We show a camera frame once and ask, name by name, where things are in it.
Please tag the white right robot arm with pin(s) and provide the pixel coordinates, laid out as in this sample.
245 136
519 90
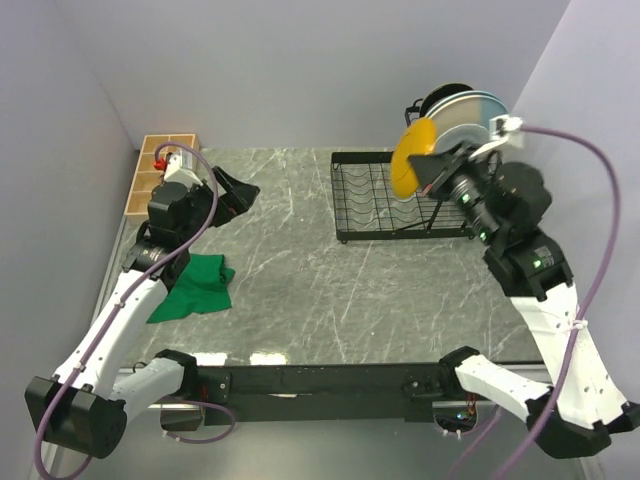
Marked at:
504 206

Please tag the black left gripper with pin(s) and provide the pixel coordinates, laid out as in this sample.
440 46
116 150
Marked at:
237 199

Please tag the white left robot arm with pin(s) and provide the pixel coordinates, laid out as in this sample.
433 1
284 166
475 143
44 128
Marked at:
84 406

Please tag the black ceramic plate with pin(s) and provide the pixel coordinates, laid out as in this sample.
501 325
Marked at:
442 92

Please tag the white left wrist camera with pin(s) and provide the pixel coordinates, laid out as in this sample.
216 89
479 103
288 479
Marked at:
178 167

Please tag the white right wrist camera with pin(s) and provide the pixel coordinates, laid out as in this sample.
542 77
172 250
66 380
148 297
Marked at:
506 131

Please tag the pale blue scalloped plate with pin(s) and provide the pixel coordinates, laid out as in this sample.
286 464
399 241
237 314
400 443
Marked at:
470 133

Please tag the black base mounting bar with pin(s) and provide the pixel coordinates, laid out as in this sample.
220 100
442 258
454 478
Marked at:
262 393

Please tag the watermelon pattern white plate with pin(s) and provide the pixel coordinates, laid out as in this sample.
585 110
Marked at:
487 103

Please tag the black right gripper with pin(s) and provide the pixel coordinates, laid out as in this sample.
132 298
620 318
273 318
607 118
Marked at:
431 168

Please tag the black wire dish rack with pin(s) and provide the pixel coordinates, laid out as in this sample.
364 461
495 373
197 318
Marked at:
365 207

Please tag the beige and blue plate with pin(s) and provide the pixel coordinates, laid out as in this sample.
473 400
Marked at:
464 112

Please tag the yellow patterned glass plate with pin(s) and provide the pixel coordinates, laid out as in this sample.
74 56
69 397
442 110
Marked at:
418 139

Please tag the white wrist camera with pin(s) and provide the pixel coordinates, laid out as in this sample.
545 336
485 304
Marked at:
506 131
178 167

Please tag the green cloth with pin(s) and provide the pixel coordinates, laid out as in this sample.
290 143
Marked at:
202 288

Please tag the wooden compartment box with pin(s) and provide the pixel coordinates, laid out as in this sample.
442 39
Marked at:
146 176

